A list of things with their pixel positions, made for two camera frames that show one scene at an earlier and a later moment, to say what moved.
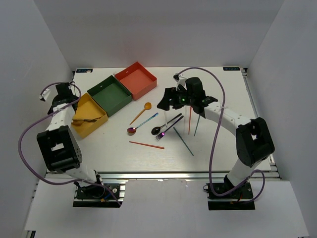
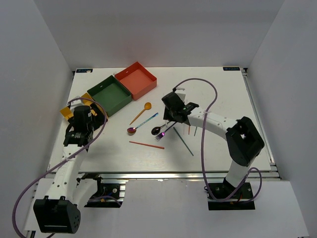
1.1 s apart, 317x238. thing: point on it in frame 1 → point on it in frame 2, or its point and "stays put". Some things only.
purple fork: (163, 134) stays put
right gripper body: (181, 98) → (169, 115)
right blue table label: (231, 68) stays put
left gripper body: (50, 111) → (97, 120)
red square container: (137, 80) stays put
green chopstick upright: (197, 125) stays put
